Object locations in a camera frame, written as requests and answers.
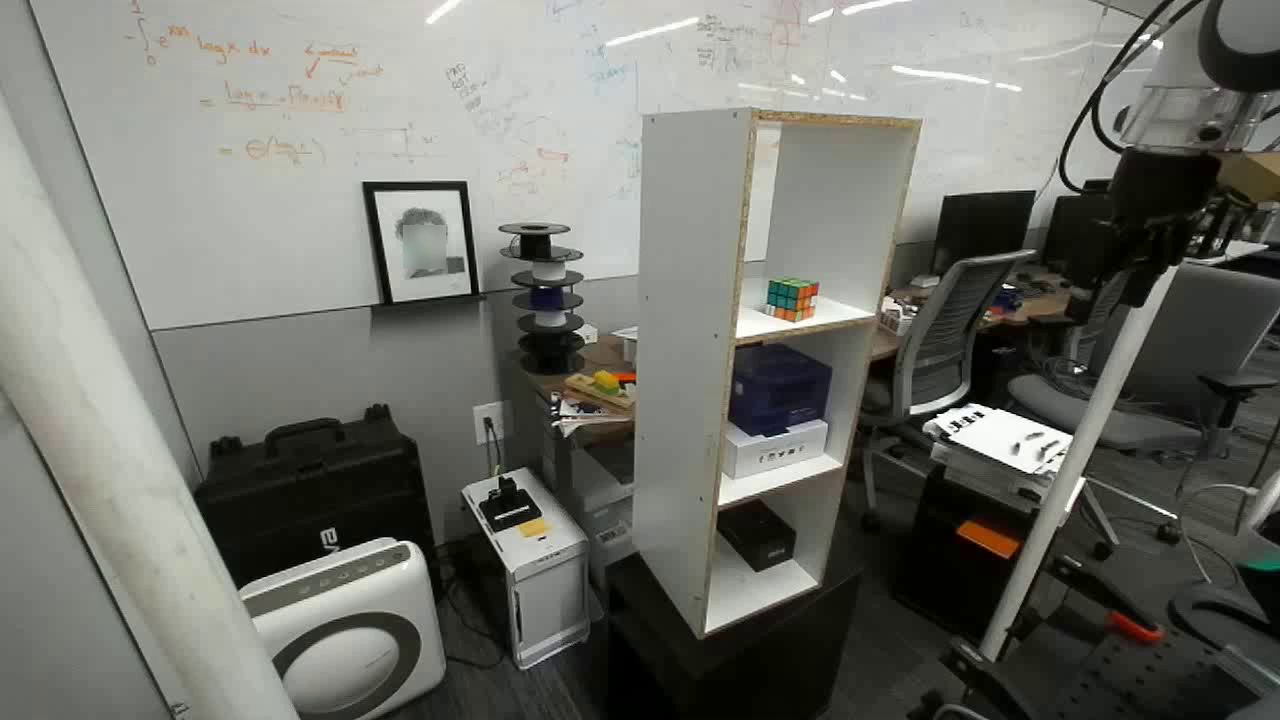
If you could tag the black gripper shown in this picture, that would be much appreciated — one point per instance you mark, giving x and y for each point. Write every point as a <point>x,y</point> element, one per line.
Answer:
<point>1160,202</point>

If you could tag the Rubik's cube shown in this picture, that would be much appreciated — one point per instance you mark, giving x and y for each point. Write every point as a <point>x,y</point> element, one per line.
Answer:
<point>792,299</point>

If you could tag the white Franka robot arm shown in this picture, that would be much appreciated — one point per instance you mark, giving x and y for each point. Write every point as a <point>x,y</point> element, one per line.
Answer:
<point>1244,42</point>

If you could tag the white wooden shelf unit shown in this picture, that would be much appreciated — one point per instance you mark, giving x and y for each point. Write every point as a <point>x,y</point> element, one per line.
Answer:
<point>683,372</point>

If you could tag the black stand under shelf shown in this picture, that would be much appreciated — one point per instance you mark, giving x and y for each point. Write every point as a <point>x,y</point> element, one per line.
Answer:
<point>732,667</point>

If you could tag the black computer monitor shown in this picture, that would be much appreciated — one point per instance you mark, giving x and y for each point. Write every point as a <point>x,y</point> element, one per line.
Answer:
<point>986,227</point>
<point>1076,239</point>

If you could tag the grey padded office chair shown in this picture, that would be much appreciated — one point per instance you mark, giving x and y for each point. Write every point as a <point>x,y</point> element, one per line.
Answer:
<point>1187,345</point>

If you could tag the grey mesh office chair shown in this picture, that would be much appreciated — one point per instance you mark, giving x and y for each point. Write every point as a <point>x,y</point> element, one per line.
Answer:
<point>955,326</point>

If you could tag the thin white stand pole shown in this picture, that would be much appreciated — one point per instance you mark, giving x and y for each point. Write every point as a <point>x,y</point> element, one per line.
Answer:
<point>1086,442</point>

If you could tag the white perforated panel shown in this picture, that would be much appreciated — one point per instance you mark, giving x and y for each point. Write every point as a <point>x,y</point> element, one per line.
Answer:
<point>1000,438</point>

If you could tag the black box with orange label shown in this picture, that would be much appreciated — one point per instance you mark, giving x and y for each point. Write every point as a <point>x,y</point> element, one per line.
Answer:
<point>967,552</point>

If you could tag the dark blue box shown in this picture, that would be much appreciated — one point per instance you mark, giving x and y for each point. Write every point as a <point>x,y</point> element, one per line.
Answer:
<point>778,384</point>

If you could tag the flat white box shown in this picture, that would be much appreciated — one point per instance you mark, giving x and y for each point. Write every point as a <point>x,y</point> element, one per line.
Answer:
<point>775,450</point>

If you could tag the small black box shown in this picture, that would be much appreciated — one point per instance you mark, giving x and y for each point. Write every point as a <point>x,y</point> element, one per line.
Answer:
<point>758,535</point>

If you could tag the yellow red toy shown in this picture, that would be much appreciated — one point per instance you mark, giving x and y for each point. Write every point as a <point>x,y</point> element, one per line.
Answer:
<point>602,384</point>

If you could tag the blue filament spool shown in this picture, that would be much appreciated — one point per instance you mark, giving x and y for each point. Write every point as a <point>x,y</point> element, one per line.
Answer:
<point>545,291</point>

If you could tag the black filament spool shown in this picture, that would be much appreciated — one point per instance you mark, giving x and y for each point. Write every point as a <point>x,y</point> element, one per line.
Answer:
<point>551,345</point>

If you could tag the yellow sticky note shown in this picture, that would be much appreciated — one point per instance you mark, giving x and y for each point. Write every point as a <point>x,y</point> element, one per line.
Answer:
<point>533,529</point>

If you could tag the small white cabinet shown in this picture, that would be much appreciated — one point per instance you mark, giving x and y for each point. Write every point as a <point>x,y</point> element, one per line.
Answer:
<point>545,601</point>

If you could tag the black framed portrait photo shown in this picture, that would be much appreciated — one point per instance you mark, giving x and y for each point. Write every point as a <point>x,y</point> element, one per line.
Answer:
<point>422,242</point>

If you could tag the black hard carrying case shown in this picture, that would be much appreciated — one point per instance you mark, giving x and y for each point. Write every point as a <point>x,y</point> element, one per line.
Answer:
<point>314,487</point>

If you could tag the large white whiteboard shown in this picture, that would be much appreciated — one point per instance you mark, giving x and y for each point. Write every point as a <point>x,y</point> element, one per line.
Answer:
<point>266,144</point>

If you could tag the white air purifier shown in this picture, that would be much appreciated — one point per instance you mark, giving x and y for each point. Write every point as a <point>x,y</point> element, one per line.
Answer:
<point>342,624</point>

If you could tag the thick white pole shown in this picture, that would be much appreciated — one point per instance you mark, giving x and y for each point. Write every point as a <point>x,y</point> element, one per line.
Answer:
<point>106,452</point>

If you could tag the white wall outlet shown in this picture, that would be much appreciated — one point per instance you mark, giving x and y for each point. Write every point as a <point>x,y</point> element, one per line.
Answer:
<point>489,423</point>

